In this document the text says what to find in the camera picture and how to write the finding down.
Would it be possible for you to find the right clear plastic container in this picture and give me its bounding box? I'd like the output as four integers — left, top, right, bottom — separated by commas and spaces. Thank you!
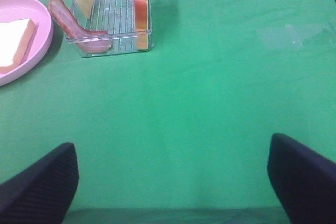
66, 0, 154, 58

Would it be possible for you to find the bacon strip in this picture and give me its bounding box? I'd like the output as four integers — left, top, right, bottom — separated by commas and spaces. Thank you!
48, 0, 111, 54

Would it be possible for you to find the pink round plate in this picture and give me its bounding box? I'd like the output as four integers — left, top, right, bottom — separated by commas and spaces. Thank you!
1, 0, 54, 86

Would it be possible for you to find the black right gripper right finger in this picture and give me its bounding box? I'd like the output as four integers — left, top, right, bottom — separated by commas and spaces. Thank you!
267, 133, 335, 223

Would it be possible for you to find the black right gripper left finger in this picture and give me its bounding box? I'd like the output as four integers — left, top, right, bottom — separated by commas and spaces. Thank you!
1, 142, 79, 223

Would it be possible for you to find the bread slice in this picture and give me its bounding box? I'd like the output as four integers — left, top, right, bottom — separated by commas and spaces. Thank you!
1, 18, 36, 73
133, 0, 149, 51

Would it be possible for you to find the green tablecloth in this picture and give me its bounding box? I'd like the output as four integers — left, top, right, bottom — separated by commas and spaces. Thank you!
1, 0, 335, 211

